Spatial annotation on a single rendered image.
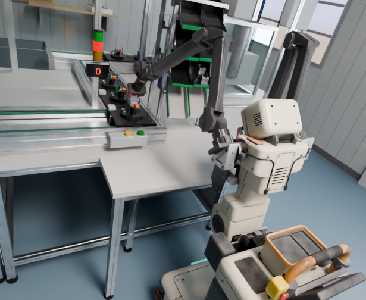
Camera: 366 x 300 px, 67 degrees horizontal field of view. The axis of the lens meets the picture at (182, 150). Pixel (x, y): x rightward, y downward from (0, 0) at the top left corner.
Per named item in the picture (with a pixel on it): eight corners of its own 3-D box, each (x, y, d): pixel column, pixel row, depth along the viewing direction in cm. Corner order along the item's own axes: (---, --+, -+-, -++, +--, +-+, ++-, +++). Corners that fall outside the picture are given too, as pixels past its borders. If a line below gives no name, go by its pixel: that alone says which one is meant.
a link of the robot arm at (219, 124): (221, 131, 109) (228, 133, 113) (215, 108, 111) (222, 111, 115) (203, 140, 114) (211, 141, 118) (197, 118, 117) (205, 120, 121)
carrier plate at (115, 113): (156, 126, 167) (156, 123, 166) (116, 128, 156) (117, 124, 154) (143, 109, 184) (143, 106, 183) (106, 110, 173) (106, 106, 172)
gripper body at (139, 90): (127, 84, 156) (130, 77, 149) (143, 84, 160) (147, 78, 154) (128, 94, 154) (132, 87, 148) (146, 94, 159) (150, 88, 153)
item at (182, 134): (243, 147, 193) (244, 143, 191) (-18, 173, 121) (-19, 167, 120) (164, 78, 295) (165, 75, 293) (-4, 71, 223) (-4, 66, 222)
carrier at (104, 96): (141, 108, 185) (144, 91, 179) (106, 109, 174) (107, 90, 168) (131, 94, 203) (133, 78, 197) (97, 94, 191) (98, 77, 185)
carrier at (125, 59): (132, 63, 277) (133, 50, 271) (108, 61, 266) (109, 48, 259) (125, 56, 295) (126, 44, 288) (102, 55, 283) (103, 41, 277)
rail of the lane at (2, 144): (165, 143, 169) (168, 128, 164) (-10, 156, 127) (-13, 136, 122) (161, 138, 173) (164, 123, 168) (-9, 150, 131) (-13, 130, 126)
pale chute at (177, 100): (186, 119, 176) (188, 116, 172) (166, 118, 171) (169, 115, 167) (183, 78, 182) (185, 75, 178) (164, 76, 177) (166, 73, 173)
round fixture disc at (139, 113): (146, 119, 167) (146, 116, 166) (123, 120, 161) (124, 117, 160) (138, 110, 177) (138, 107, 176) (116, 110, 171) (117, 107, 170)
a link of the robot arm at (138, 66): (146, 72, 139) (159, 76, 146) (143, 52, 142) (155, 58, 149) (132, 83, 147) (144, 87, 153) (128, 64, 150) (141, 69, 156)
